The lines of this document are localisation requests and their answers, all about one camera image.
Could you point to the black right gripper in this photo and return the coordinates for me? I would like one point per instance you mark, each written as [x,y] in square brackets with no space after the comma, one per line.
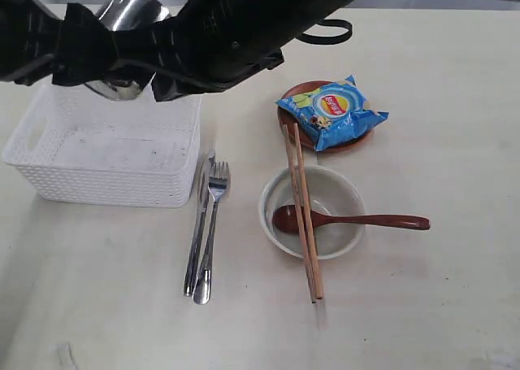
[195,52]

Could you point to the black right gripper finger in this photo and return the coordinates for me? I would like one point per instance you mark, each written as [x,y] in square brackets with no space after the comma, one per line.
[85,49]

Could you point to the silver metal spoon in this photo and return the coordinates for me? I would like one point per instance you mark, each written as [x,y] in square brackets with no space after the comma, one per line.
[124,15]

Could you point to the white perforated plastic basket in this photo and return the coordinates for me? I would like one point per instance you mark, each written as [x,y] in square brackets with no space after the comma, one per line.
[75,146]

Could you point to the silver fork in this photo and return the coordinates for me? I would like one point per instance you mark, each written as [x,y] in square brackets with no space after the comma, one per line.
[217,186]

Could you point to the wooden chopstick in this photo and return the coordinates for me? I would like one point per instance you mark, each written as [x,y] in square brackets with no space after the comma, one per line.
[299,217]
[318,280]

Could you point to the silver table knife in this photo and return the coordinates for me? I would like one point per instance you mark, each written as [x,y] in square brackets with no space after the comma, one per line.
[202,203]

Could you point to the brown round wooden plate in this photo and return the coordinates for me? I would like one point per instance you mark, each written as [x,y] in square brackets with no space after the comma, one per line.
[285,118]

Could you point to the blue chips bag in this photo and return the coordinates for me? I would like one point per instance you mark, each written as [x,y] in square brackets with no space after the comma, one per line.
[333,114]

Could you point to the brown wooden spoon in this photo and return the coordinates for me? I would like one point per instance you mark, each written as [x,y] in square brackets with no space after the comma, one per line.
[285,219]

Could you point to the grey-green ceramic bowl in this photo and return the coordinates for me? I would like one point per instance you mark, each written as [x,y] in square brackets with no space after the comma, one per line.
[331,194]

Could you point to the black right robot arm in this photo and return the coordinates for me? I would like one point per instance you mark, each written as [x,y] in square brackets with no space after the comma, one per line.
[264,24]

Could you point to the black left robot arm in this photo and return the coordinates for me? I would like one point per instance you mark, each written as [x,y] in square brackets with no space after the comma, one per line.
[29,41]

